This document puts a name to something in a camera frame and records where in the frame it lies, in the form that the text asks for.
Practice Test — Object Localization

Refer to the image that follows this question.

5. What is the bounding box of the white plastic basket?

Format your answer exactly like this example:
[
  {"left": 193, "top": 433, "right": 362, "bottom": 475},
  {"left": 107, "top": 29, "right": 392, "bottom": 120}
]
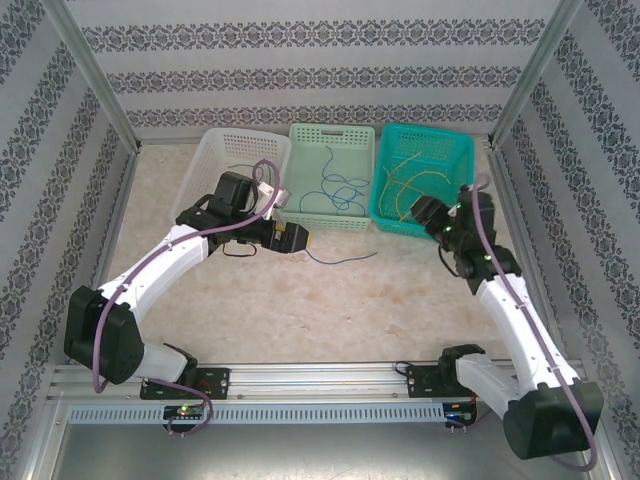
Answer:
[{"left": 169, "top": 127, "right": 294, "bottom": 226}]

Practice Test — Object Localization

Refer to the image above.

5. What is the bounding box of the teal plastic basket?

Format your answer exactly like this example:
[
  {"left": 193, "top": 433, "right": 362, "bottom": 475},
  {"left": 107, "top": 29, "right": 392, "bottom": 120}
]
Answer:
[{"left": 368, "top": 123, "right": 476, "bottom": 241}]

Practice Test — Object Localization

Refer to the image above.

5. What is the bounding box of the light green plastic basket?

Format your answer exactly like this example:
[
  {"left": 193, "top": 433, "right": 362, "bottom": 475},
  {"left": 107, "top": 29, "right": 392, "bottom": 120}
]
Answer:
[{"left": 276, "top": 123, "right": 377, "bottom": 234}]

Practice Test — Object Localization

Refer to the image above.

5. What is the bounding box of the small circuit board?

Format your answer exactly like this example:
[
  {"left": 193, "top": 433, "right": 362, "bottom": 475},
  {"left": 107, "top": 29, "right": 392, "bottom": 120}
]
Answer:
[
  {"left": 163, "top": 403, "right": 207, "bottom": 422},
  {"left": 443, "top": 399, "right": 480, "bottom": 426}
]

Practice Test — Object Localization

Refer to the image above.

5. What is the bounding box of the grey metal panel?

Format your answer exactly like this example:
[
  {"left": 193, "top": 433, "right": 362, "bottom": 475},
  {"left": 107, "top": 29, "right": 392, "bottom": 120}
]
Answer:
[{"left": 29, "top": 397, "right": 616, "bottom": 480}]

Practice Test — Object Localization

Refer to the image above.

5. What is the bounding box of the aluminium side rail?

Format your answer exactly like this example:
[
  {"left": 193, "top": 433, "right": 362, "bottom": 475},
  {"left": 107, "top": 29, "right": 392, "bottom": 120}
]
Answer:
[
  {"left": 69, "top": 144, "right": 144, "bottom": 366},
  {"left": 487, "top": 144, "right": 569, "bottom": 360}
]

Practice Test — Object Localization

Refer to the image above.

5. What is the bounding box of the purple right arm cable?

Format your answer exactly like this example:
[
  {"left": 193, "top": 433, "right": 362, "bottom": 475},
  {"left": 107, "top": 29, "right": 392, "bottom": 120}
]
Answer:
[{"left": 469, "top": 173, "right": 599, "bottom": 471}]

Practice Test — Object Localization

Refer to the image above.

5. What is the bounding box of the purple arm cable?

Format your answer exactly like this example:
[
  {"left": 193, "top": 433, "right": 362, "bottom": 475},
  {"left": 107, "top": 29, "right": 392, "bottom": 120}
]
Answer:
[
  {"left": 92, "top": 158, "right": 281, "bottom": 439},
  {"left": 469, "top": 173, "right": 599, "bottom": 471}
]

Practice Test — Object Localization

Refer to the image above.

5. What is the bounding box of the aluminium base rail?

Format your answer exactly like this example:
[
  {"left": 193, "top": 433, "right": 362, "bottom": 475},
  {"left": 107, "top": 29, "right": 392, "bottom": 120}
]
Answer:
[{"left": 47, "top": 363, "right": 586, "bottom": 401}]

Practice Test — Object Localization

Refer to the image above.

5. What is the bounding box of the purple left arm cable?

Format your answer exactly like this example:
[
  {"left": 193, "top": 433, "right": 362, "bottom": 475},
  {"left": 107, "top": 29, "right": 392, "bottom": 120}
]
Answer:
[{"left": 92, "top": 158, "right": 281, "bottom": 439}]

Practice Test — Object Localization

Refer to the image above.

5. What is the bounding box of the aluminium frame post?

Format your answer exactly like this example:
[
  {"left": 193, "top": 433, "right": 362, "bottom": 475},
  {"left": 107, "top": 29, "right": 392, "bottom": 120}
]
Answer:
[
  {"left": 487, "top": 0, "right": 584, "bottom": 147},
  {"left": 42, "top": 0, "right": 142, "bottom": 151}
]

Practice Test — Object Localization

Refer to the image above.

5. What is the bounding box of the grey slotted cable duct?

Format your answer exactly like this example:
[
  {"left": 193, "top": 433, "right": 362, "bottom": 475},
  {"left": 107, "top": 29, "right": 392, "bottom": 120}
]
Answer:
[{"left": 67, "top": 403, "right": 447, "bottom": 425}]

